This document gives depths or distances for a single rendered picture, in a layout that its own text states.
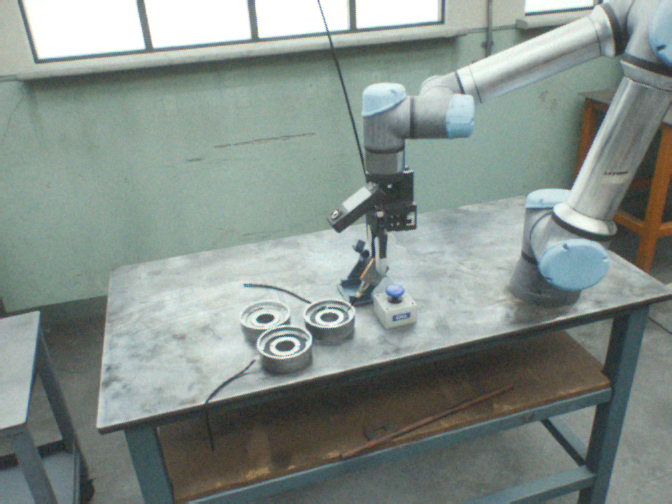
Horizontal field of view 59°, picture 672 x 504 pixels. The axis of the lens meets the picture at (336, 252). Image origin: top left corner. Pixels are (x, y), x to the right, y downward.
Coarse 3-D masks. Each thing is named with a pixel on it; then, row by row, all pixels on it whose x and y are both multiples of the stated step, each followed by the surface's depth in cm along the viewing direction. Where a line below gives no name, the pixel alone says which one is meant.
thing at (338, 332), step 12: (324, 300) 126; (336, 300) 126; (312, 312) 124; (324, 312) 124; (336, 312) 123; (348, 312) 123; (312, 324) 118; (324, 324) 120; (348, 324) 118; (312, 336) 121; (324, 336) 118; (336, 336) 118
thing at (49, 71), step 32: (352, 0) 256; (32, 32) 229; (256, 32) 250; (320, 32) 258; (352, 32) 262; (384, 32) 260; (416, 32) 257; (448, 32) 261; (64, 64) 228; (96, 64) 227; (128, 64) 229; (160, 64) 232
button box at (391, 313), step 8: (376, 296) 125; (384, 296) 125; (400, 296) 124; (408, 296) 124; (376, 304) 125; (384, 304) 122; (392, 304) 122; (400, 304) 122; (408, 304) 122; (416, 304) 122; (376, 312) 126; (384, 312) 120; (392, 312) 120; (400, 312) 121; (408, 312) 122; (416, 312) 122; (384, 320) 121; (392, 320) 121; (400, 320) 122; (408, 320) 123; (416, 320) 123
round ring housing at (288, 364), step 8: (272, 328) 117; (280, 328) 118; (288, 328) 118; (296, 328) 118; (264, 336) 116; (272, 336) 117; (304, 336) 117; (264, 344) 115; (272, 344) 115; (280, 344) 116; (288, 344) 116; (296, 344) 114; (280, 352) 112; (288, 352) 112; (304, 352) 110; (312, 352) 114; (264, 360) 111; (272, 360) 110; (280, 360) 109; (288, 360) 109; (296, 360) 110; (304, 360) 111; (272, 368) 111; (280, 368) 110; (288, 368) 110; (296, 368) 111
